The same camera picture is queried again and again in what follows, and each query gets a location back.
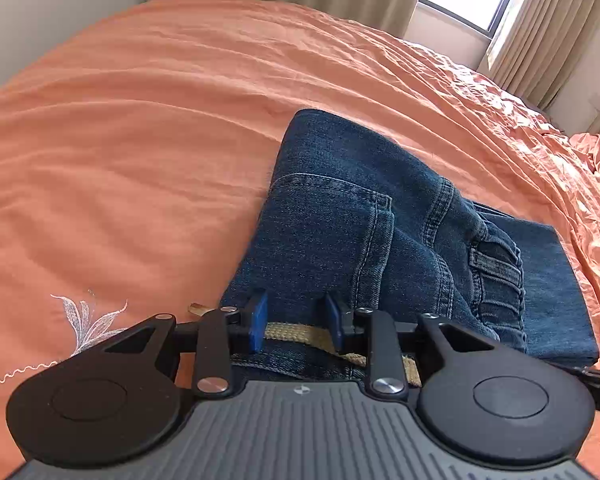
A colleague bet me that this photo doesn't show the blue denim jeans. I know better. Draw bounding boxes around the blue denim jeans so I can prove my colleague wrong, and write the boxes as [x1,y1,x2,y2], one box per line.
[222,110,600,366]

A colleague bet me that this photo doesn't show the orange bed cover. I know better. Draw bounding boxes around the orange bed cover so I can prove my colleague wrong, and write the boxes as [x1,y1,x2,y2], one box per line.
[0,0,600,479]

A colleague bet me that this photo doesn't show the beige woven belt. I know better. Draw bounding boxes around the beige woven belt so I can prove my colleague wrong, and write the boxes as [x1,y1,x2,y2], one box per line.
[187,302,422,387]

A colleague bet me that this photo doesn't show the beige curtain right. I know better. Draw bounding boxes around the beige curtain right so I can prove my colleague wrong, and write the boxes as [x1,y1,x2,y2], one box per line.
[478,0,600,110]

